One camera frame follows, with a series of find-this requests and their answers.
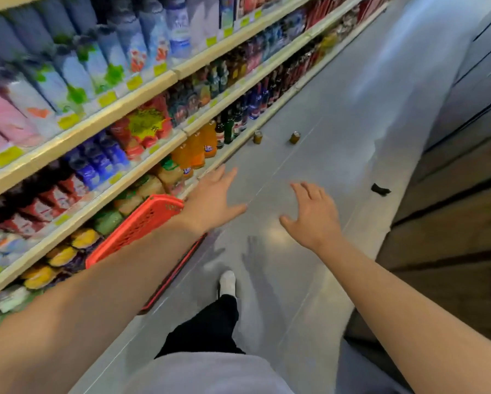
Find person's left forearm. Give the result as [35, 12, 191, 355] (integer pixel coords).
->
[0, 217, 207, 394]

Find row of white blue bottles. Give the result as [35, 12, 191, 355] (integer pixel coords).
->
[0, 0, 238, 177]

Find green packet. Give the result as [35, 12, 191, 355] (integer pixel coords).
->
[93, 210, 125, 236]

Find row of red label bottles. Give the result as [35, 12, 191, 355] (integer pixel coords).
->
[0, 168, 91, 239]

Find person's right hand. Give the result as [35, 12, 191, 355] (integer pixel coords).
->
[279, 181, 345, 253]

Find row of yellow price tags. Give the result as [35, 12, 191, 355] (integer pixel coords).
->
[0, 8, 266, 169]

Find black trousers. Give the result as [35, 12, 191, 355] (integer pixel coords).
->
[155, 294, 246, 359]

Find white shoe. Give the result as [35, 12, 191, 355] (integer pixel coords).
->
[217, 271, 238, 301]

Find red plastic shopping basket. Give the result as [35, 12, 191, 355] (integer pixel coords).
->
[85, 194, 208, 315]

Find person's right forearm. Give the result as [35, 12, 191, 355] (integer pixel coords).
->
[311, 238, 491, 394]

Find row of dark glass bottles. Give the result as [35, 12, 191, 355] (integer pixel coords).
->
[214, 45, 326, 145]

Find person's left hand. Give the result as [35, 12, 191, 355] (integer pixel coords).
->
[178, 164, 248, 237]

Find orange soda bottle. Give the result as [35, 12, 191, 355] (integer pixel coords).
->
[202, 121, 218, 159]
[171, 143, 194, 179]
[186, 131, 206, 169]

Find group of beige packets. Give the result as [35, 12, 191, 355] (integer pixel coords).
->
[114, 160, 184, 216]

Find group of red yellow packets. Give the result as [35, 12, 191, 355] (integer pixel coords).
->
[110, 96, 174, 160]

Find row of blue label bottles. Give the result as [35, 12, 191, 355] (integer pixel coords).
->
[65, 133, 131, 190]

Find yellow lid jar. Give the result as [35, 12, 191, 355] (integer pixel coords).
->
[21, 264, 58, 290]
[46, 244, 79, 268]
[71, 228, 102, 250]

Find grey shirt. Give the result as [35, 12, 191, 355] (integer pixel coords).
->
[122, 340, 412, 394]

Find dark cabinet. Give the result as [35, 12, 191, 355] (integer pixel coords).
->
[344, 0, 491, 367]

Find row of red boxes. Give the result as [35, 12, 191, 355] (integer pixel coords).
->
[303, 0, 390, 31]

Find cream store shelving unit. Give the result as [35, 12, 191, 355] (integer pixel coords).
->
[0, 0, 394, 337]

